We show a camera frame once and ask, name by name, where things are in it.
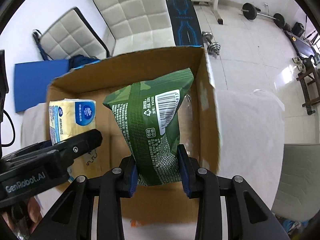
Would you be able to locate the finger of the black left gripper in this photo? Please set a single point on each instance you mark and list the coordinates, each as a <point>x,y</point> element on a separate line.
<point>76,146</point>

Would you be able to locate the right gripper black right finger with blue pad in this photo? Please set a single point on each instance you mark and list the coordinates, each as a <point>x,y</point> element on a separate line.
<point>202,184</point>

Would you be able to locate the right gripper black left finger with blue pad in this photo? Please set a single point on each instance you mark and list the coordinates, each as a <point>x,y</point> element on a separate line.
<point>120,182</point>

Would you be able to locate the green snack bag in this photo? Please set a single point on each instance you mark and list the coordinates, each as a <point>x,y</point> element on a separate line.
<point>146,113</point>

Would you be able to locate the person's hand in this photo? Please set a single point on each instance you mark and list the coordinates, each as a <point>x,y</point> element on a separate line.
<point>22,217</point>

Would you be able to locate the yellow tissue pack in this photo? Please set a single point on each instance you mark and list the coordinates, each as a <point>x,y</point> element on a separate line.
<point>71,117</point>

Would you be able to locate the brown cardboard box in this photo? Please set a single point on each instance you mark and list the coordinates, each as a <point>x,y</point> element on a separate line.
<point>98,80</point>

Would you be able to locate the clear plastic bag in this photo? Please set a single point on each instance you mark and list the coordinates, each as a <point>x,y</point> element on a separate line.
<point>186,124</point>

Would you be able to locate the blue foam mat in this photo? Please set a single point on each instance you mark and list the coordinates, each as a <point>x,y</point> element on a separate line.
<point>31,80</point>

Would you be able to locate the grey upholstered chair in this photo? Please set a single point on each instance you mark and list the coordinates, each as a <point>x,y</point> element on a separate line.
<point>297,195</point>

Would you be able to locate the white quilted chair left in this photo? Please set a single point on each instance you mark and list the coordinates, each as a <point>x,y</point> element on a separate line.
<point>72,35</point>

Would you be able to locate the white quilted chair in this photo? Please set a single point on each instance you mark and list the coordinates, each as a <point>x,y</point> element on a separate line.
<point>137,24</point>
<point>72,35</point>

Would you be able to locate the chrome dumbbell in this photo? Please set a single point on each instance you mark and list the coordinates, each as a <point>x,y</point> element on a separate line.
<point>213,48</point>

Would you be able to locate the white quilted chair right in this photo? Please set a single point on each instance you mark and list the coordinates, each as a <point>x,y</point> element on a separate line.
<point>137,24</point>

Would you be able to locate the dark wooden stool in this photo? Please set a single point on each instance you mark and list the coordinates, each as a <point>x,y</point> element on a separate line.
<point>309,82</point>

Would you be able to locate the black blue exercise mat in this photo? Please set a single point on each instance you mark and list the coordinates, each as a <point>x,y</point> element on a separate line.
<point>185,24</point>

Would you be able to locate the black treadmill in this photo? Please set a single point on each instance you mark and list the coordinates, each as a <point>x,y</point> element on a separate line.
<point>301,45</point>

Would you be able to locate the black barbell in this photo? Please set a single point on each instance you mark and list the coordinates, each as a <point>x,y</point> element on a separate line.
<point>250,12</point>

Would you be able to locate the white weight bench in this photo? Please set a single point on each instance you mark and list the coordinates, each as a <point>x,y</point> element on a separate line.
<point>207,0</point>

